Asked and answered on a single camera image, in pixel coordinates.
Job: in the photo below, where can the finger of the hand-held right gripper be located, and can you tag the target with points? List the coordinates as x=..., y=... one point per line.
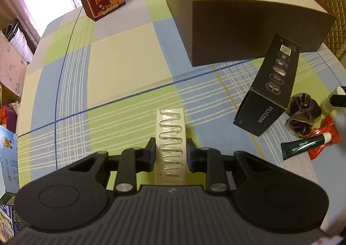
x=340, y=100

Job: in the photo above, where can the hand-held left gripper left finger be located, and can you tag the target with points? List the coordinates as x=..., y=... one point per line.
x=150, y=156

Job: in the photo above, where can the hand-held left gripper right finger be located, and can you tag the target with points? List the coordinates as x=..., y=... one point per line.
x=191, y=157

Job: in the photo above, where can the small white bottle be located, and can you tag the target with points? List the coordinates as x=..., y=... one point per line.
x=327, y=104

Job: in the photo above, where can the red snack packet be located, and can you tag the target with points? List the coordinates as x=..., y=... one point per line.
x=328, y=126

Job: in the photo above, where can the clear plastic ampoule tray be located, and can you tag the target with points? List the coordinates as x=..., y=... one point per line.
x=170, y=131

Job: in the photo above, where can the brown velvet scrunchie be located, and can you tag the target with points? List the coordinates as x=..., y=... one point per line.
x=302, y=115

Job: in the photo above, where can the green lip gel tube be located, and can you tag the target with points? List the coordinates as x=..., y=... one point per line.
x=300, y=147

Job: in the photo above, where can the black product box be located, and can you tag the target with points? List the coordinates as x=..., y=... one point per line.
x=270, y=91

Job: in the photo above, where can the brown cardboard box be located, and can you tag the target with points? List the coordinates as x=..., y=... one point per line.
x=243, y=34

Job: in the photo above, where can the desktop with checked tablecloth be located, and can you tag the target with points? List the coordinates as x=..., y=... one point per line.
x=121, y=53

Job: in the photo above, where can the blue printed box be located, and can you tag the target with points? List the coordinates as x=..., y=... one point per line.
x=8, y=158

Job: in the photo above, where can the white paper bags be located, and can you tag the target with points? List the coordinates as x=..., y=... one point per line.
x=19, y=35

